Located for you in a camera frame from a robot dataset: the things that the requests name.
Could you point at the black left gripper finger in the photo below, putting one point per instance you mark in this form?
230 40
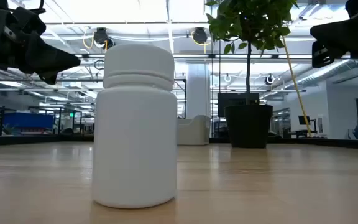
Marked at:
40 51
47 68

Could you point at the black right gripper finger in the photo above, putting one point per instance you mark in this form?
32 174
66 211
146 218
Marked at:
346 26
350 42

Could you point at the white pill bottle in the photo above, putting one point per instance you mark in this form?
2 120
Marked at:
135 140

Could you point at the grey plastic basket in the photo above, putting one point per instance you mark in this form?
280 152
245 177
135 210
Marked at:
194 130

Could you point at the yellow pole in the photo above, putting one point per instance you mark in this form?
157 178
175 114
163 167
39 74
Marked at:
296 87

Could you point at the small black desk monitor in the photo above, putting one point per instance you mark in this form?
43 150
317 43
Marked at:
304 120

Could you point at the green leafy plant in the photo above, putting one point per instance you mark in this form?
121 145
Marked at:
253 21

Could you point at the black plant pot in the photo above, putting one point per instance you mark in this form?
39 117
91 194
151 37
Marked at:
249 127

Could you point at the black aluminium frame rail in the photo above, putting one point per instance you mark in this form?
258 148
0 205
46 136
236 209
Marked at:
322 143
26 140

